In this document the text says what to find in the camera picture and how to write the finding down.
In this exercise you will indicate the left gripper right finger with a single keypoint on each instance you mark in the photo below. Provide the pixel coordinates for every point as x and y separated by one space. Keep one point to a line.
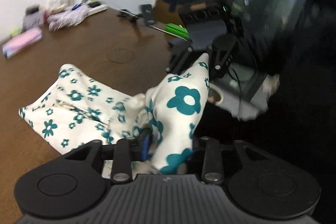
212 168

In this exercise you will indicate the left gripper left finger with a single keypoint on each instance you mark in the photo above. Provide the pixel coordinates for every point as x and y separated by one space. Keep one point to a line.
126 151

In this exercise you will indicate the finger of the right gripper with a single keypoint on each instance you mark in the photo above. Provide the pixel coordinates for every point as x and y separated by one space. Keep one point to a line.
181 52
221 55

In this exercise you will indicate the white teal flower garment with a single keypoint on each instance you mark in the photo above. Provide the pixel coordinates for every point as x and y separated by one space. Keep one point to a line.
77 109

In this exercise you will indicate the pink blue garment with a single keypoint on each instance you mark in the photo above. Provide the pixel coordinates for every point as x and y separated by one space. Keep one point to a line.
21 41

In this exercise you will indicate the pile of white clutter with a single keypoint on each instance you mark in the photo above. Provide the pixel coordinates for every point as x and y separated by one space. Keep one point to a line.
60 14

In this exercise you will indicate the grey storage box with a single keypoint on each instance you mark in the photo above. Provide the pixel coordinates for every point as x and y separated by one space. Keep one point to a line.
33 17

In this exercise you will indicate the green small box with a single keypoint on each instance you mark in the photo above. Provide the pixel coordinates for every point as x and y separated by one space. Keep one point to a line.
15 32

